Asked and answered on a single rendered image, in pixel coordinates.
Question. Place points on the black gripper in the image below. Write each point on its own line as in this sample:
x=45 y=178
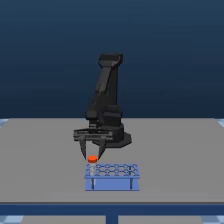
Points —
x=93 y=135

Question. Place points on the dark six-joint robot arm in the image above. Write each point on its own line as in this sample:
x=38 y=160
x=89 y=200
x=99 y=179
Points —
x=108 y=90

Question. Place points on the clear tube with orange cap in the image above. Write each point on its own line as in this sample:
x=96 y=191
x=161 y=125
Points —
x=92 y=169

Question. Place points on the blue tube rack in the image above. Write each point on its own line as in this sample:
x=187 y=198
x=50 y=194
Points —
x=111 y=176

